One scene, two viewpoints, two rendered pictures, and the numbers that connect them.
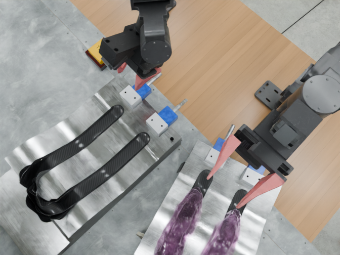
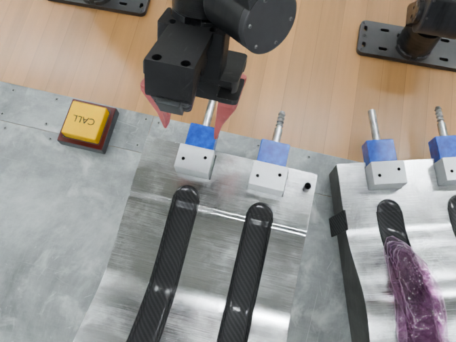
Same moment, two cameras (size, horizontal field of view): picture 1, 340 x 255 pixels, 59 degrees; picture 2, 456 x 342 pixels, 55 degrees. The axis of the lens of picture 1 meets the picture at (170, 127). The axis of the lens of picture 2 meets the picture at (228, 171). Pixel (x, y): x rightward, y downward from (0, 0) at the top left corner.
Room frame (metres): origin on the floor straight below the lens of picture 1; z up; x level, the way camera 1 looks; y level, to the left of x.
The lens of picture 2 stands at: (0.11, 0.18, 1.50)
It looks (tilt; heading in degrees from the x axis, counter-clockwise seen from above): 73 degrees down; 328
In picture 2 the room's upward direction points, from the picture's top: straight up
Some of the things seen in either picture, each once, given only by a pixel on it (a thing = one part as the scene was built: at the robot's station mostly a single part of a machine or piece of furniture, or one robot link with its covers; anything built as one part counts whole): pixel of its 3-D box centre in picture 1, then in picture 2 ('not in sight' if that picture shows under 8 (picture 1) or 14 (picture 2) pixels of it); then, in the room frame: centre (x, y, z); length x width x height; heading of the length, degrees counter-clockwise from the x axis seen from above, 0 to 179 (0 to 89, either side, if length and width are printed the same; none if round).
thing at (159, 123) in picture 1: (169, 114); (273, 150); (0.26, 0.00, 0.89); 0.13 x 0.05 x 0.05; 134
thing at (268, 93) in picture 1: (289, 104); (421, 34); (0.31, -0.36, 0.84); 0.20 x 0.07 x 0.08; 46
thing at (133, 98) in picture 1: (143, 87); (203, 134); (0.34, 0.08, 0.89); 0.13 x 0.05 x 0.05; 134
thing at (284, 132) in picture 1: (282, 133); not in sight; (0.11, -0.17, 1.26); 0.07 x 0.06 x 0.11; 46
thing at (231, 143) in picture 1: (233, 164); not in sight; (0.07, -0.10, 1.20); 0.09 x 0.07 x 0.07; 136
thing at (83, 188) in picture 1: (83, 162); (196, 319); (0.12, 0.22, 0.92); 0.35 x 0.16 x 0.09; 134
